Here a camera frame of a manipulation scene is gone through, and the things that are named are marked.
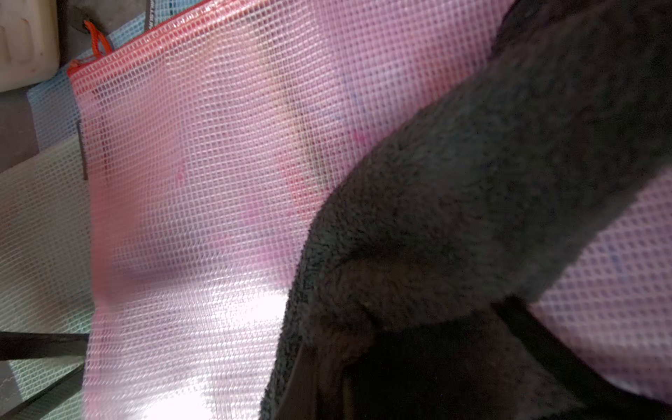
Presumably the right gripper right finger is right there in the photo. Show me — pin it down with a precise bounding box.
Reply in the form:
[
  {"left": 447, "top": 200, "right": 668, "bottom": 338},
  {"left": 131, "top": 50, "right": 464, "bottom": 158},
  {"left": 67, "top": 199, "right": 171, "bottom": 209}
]
[{"left": 493, "top": 297, "right": 671, "bottom": 419}]

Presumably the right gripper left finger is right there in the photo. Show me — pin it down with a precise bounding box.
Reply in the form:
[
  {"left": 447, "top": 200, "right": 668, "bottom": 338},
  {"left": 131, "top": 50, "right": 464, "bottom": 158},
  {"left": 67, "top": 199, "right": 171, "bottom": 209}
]
[{"left": 272, "top": 344, "right": 346, "bottom": 420}]

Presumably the dark grey cloth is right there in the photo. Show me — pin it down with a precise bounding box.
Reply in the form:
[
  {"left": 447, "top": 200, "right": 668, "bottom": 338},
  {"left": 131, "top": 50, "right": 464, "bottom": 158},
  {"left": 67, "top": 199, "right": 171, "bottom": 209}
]
[{"left": 260, "top": 1, "right": 671, "bottom": 419}]

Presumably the pink mesh document bag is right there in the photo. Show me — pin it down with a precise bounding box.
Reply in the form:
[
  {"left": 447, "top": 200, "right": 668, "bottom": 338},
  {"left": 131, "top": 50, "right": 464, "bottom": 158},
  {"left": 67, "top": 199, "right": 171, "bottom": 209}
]
[{"left": 71, "top": 1, "right": 671, "bottom": 419}]

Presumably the green mesh document bag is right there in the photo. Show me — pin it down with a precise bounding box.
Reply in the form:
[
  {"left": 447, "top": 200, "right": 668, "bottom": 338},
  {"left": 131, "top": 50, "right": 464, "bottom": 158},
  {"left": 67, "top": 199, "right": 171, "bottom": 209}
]
[{"left": 0, "top": 133, "right": 98, "bottom": 420}]

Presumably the pink calculator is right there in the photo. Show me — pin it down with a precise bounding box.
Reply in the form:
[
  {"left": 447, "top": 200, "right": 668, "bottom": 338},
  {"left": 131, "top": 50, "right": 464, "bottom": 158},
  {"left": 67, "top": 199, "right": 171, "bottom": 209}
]
[{"left": 1, "top": 0, "right": 61, "bottom": 92}]

